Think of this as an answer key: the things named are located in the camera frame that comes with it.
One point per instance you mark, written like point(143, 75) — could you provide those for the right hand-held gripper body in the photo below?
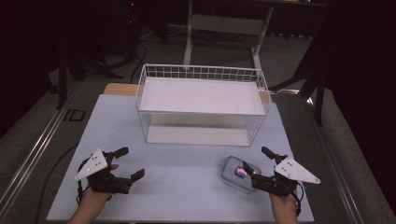
point(295, 172)

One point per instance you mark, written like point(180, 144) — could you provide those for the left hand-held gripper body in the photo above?
point(93, 165)

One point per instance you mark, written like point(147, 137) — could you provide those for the person's left hand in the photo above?
point(93, 198)

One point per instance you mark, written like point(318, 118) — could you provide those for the person's right hand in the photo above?
point(285, 205)

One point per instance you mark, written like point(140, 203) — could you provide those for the black metal stand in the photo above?
point(317, 93)
point(63, 77)

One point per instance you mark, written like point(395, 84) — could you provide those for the metal floor rail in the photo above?
point(34, 149)
point(339, 174)

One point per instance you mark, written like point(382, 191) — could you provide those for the white metal desk frame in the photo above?
point(224, 24)

